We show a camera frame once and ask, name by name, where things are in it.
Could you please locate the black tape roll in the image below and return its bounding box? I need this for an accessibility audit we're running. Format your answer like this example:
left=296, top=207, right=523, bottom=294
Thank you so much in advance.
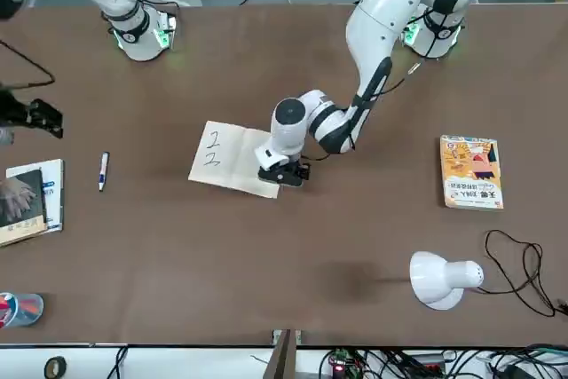
left=43, top=356, right=68, bottom=379

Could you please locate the white book blue label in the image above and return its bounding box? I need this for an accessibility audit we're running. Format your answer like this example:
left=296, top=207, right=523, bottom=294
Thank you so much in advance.
left=5, top=158, right=65, bottom=233

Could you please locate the white and blue marker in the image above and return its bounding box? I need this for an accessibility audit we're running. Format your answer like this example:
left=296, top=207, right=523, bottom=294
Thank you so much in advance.
left=97, top=152, right=111, bottom=193

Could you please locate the clear pen cup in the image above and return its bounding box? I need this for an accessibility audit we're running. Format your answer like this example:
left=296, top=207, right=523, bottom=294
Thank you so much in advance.
left=0, top=292, right=45, bottom=329

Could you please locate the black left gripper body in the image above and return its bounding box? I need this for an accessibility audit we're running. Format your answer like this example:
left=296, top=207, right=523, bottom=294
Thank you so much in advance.
left=257, top=162, right=312, bottom=188

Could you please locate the circuit board with red light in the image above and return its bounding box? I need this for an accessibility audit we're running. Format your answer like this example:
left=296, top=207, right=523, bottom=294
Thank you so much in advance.
left=326, top=346, right=356, bottom=375

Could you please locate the orange and yellow book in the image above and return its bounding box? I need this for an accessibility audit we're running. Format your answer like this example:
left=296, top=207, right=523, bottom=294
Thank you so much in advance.
left=439, top=133, right=506, bottom=212

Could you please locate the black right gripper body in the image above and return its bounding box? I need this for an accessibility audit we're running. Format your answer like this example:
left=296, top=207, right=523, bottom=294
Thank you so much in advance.
left=0, top=84, right=31, bottom=130

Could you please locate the white desk lamp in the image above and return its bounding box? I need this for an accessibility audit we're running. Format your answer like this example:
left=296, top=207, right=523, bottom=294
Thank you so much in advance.
left=408, top=250, right=485, bottom=312

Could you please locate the aluminium frame post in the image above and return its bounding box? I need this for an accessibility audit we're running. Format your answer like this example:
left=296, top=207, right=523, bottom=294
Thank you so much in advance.
left=265, top=328, right=305, bottom=379

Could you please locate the dark book with hands cover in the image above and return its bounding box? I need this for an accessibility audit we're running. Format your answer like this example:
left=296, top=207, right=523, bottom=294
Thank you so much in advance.
left=0, top=169, right=49, bottom=248

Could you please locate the white notebook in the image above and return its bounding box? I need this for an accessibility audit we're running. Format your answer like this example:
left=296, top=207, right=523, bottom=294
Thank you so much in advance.
left=187, top=120, right=281, bottom=200

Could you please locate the black lamp cable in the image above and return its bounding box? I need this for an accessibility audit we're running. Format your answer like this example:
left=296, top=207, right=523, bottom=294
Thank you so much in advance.
left=477, top=229, right=568, bottom=319

